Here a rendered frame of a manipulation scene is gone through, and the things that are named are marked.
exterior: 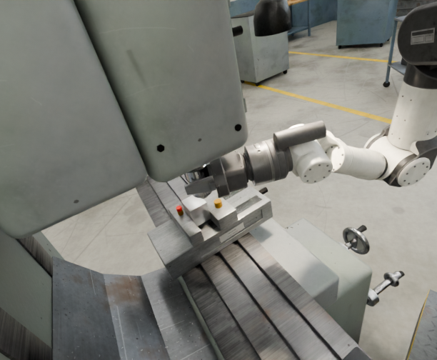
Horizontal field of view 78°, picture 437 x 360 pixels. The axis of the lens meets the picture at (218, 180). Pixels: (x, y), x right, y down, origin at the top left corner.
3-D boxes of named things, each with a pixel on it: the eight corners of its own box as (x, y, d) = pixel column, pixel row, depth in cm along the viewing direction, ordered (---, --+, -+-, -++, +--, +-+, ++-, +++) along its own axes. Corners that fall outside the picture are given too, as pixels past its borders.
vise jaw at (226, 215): (212, 196, 87) (209, 186, 85) (238, 219, 76) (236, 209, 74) (196, 204, 85) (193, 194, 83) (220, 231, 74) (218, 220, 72)
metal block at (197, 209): (201, 208, 81) (196, 192, 78) (211, 218, 76) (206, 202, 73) (186, 216, 79) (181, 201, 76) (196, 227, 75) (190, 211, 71)
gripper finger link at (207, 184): (183, 183, 55) (213, 175, 54) (188, 195, 56) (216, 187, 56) (183, 187, 53) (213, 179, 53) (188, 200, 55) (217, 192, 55)
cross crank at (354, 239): (349, 236, 115) (351, 216, 108) (375, 254, 106) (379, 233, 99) (321, 255, 111) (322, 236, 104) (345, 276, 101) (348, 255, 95)
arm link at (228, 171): (205, 143, 60) (258, 129, 60) (215, 178, 65) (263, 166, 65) (211, 173, 49) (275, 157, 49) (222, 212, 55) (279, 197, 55)
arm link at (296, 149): (262, 160, 63) (309, 148, 63) (277, 196, 56) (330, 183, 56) (259, 122, 55) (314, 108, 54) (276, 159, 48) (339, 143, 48)
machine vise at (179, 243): (245, 195, 95) (240, 169, 89) (273, 216, 84) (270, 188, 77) (154, 248, 84) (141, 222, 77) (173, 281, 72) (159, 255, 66)
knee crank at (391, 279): (394, 269, 109) (396, 260, 106) (409, 280, 104) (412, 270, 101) (355, 299, 103) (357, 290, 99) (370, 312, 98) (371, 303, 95)
